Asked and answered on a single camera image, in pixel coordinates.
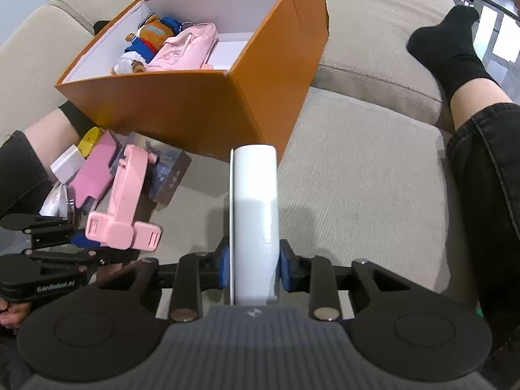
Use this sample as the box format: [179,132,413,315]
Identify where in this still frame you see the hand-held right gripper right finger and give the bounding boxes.
[279,239,439,322]

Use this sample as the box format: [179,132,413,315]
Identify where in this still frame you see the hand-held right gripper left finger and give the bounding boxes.
[97,236,231,322]

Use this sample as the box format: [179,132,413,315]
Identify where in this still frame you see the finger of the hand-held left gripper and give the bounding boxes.
[0,212,102,249]
[22,246,141,272]

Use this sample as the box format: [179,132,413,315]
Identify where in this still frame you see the round silver compact mirror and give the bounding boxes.
[39,182,76,218]

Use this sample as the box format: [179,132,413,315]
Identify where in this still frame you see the white cylindrical bottle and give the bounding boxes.
[229,145,281,306]

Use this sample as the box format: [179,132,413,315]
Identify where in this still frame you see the pink card case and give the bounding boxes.
[71,130,123,210]

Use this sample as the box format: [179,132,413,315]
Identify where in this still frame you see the pink phone holder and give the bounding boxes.
[85,144,163,251]

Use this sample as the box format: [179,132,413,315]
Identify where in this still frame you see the dark printed box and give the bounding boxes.
[116,132,192,204]

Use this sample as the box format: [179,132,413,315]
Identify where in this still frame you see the orange cardboard box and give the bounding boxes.
[55,0,330,164]

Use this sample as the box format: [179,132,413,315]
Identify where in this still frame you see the brown bear plush keychain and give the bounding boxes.
[111,13,183,76]

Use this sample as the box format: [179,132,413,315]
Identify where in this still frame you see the pink fabric pouch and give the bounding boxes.
[145,23,220,72]

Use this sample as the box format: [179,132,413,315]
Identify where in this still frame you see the person's left hand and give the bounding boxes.
[0,298,30,330]

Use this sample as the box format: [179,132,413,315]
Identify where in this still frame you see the white packet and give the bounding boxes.
[49,145,86,181]

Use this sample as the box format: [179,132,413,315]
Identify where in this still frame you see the person's left leg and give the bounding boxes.
[0,19,112,218]

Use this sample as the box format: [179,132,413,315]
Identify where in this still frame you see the person's leg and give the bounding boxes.
[0,19,112,218]
[406,6,520,390]

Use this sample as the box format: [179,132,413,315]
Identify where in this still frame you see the yellow round item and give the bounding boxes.
[77,127,105,159]

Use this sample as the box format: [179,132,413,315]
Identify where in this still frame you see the beige sofa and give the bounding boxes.
[0,0,482,321]

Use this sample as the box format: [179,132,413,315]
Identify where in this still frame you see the person's right leg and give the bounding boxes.
[406,6,520,390]

